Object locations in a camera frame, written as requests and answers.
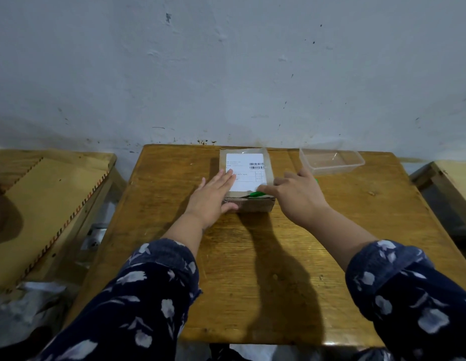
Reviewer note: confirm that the person's left hand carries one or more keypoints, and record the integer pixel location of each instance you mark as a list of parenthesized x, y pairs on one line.
[(207, 201)]

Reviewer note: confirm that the person's right hand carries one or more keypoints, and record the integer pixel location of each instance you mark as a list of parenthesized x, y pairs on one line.
[(298, 199)]

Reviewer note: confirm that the person's left little finger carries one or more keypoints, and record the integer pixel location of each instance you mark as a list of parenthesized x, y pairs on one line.
[(201, 186)]

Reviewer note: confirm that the person's left middle finger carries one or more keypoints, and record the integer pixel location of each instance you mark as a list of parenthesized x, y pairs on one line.
[(221, 181)]

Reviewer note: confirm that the person's right little finger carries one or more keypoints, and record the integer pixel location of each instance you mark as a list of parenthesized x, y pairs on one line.
[(306, 173)]

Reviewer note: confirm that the person's right middle finger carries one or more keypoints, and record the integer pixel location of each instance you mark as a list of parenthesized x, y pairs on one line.
[(281, 181)]

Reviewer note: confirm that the person's left thumb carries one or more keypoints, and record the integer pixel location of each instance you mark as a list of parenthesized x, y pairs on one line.
[(230, 207)]

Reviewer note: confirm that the cardboard box with white label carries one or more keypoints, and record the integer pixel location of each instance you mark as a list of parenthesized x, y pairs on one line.
[(246, 172)]

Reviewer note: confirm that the green utility cutter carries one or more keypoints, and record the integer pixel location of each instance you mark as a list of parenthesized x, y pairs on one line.
[(256, 194)]

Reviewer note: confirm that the person's right forearm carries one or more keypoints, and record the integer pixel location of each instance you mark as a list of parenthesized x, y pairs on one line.
[(398, 293)]

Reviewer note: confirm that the person's left forearm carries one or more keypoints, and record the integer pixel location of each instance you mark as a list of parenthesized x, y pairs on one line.
[(142, 293)]

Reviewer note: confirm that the clear plastic container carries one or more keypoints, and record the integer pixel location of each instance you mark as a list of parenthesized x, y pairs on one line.
[(332, 161)]

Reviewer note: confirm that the white plastic object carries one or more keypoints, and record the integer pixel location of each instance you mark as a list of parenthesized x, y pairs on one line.
[(93, 236)]

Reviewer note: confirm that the cardboard sheet with striped edge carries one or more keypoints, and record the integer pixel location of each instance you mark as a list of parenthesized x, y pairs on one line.
[(41, 210)]

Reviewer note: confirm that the crumpled clear plastic bag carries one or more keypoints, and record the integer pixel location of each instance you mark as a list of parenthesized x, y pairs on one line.
[(22, 312)]

